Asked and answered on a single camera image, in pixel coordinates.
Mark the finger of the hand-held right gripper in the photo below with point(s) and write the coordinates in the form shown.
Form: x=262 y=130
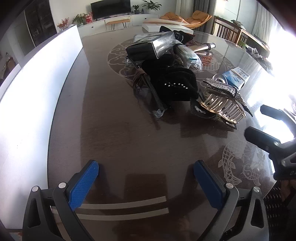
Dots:
x=272 y=111
x=259 y=138

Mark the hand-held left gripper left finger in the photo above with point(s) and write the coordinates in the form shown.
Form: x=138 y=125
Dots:
x=83 y=183

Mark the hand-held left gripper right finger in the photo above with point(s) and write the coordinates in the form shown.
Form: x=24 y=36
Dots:
x=208 y=183

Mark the blue and white box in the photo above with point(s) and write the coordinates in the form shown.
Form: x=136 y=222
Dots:
x=237 y=77

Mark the rhinestone star hair claw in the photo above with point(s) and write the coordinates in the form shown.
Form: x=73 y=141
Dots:
x=222 y=99

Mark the round metal tin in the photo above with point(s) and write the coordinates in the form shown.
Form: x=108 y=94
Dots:
x=219 y=78

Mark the gold tube with silver cap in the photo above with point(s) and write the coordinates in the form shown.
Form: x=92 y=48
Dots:
x=203 y=47

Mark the clear plastic bag with contents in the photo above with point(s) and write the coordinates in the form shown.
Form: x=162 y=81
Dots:
x=189 y=58

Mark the black studded fabric headband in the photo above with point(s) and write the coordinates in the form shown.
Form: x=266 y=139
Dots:
x=173 y=81

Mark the black bow headband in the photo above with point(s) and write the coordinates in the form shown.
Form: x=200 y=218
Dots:
x=180 y=34

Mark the silver shiny box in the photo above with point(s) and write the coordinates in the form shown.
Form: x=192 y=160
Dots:
x=161 y=45

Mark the black pouch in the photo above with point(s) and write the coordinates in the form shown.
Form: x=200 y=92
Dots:
x=140 y=52

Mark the green plastic stool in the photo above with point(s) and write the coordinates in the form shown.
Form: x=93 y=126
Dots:
x=242 y=44

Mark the wooden side desk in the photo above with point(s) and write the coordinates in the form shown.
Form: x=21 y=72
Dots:
x=254 y=38

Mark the wooden slatted chair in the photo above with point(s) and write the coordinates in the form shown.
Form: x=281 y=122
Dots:
x=225 y=30

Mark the orange lounge chair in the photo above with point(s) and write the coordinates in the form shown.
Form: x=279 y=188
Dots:
x=198 y=16

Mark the white flat box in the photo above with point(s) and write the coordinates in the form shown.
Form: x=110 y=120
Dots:
x=157 y=24

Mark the white television cabinet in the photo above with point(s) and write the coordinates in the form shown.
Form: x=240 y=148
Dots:
x=97 y=26

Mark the red flower plant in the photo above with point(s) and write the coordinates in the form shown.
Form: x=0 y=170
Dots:
x=63 y=23

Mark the large leafy potted plant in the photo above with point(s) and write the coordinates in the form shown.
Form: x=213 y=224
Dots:
x=151 y=5

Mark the green potted plant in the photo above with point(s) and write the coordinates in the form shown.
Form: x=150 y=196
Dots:
x=79 y=19

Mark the red gift bag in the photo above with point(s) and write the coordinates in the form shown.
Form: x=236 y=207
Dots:
x=89 y=18

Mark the wooden bench with metal legs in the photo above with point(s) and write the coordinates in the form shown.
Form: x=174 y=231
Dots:
x=116 y=21

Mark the dark display cabinet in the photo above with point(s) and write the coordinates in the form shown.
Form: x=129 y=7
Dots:
x=40 y=18

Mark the small potted plant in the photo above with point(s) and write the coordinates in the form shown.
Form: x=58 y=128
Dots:
x=136 y=8

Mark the black television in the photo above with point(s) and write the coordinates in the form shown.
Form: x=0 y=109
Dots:
x=110 y=8

